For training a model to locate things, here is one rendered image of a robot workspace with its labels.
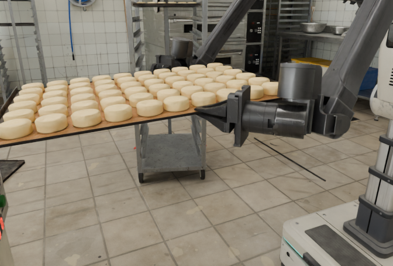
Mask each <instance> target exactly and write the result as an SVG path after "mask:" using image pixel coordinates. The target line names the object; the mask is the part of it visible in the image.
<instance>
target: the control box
mask: <svg viewBox="0 0 393 266"><path fill-rule="evenodd" d="M0 177H1V172H0ZM0 195H5V199H6V205H5V207H3V208H1V207H0V232H1V236H2V232H3V228H2V225H1V218H2V222H3V224H4V223H5V218H6V214H7V211H8V208H9V205H8V201H7V198H6V193H5V189H4V184H3V181H2V177H1V180H0Z"/></svg>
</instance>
